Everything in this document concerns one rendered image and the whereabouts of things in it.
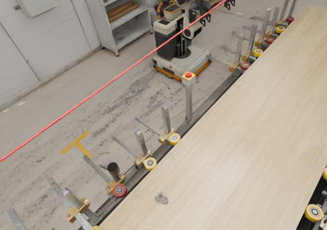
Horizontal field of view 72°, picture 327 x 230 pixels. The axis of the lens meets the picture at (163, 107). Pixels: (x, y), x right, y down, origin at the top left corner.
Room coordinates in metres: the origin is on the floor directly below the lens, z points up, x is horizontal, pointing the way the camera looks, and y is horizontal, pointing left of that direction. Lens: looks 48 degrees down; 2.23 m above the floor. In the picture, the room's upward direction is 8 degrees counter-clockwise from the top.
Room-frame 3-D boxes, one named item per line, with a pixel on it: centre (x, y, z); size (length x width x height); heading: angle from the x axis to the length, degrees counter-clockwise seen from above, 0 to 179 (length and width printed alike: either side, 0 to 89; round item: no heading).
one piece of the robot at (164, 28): (2.84, -0.32, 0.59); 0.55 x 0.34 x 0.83; 132
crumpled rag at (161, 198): (0.48, 0.09, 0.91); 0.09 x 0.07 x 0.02; 35
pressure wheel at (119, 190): (0.57, 0.34, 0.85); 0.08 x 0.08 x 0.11
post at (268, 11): (2.00, -1.12, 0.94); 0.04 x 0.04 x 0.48; 42
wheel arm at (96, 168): (0.72, 0.47, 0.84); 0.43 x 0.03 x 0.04; 42
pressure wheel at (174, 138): (0.89, -0.05, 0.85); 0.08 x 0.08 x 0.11
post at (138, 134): (0.83, 0.18, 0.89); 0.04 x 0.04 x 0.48; 42
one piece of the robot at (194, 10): (2.56, -0.57, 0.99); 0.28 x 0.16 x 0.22; 132
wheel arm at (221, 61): (1.71, -0.66, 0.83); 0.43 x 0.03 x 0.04; 42
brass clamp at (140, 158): (0.81, 0.19, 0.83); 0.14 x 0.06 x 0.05; 132
